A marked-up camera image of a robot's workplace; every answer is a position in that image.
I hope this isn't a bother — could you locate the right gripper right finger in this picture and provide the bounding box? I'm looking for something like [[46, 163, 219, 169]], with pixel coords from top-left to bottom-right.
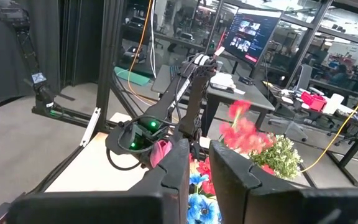
[[208, 139, 303, 224]]

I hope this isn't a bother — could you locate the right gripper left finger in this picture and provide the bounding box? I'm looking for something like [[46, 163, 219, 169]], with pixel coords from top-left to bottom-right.
[[129, 138, 191, 224]]

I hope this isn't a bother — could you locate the pink artificial tulip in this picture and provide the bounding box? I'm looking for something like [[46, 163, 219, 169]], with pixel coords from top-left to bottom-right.
[[149, 139, 173, 169]]

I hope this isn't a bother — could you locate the red artificial flower bunch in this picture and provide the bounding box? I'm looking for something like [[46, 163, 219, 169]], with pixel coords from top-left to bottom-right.
[[196, 154, 275, 196], [218, 99, 276, 155]]

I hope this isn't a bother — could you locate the blue artificial flower bunch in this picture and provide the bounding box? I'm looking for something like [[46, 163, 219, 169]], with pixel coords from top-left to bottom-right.
[[186, 172, 223, 224]]

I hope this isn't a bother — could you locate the green foam sheet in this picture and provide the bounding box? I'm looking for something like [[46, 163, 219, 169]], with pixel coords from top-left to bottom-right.
[[113, 66, 151, 87]]

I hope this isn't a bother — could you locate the white paper stack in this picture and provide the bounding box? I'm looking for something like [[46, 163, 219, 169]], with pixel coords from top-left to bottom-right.
[[209, 73, 247, 96]]

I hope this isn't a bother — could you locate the dark grey curtain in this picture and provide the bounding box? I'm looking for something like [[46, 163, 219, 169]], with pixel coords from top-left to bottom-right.
[[0, 0, 105, 103]]

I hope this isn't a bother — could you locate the red plastic box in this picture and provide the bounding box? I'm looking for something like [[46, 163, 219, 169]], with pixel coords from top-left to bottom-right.
[[300, 91, 328, 112]]

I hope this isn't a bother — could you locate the grey office chair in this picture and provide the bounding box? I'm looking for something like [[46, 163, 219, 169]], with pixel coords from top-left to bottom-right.
[[267, 63, 313, 142]]

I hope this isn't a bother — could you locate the computer monitor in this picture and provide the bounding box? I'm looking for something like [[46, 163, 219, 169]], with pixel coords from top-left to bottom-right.
[[221, 8, 283, 67]]

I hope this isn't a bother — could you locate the person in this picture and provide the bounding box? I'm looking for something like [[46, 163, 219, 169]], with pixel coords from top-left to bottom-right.
[[329, 63, 354, 86]]

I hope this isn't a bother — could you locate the silver metal bracket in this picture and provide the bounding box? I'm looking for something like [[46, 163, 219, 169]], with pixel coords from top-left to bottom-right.
[[78, 107, 102, 147]]

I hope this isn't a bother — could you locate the black aluminium rig frame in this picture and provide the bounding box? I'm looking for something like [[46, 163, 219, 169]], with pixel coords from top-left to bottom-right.
[[26, 0, 142, 200]]

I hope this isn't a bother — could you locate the orange hanging cable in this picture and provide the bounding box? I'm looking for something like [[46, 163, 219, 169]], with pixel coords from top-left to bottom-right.
[[127, 0, 154, 105]]

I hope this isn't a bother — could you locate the black truss camera mount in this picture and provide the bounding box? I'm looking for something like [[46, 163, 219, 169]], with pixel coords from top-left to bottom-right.
[[0, 0, 65, 121]]

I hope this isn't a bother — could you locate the yellow cable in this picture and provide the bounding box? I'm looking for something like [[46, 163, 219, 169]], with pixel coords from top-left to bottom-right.
[[300, 79, 358, 174]]

